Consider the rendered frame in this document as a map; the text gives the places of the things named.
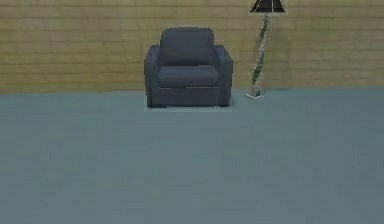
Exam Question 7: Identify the dark grey armchair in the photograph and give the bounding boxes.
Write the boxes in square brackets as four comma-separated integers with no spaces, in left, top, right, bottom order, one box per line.
[143,26,234,109]

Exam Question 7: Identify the floor lamp with black shade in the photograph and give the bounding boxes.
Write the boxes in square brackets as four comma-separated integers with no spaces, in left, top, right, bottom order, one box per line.
[244,0,287,101]

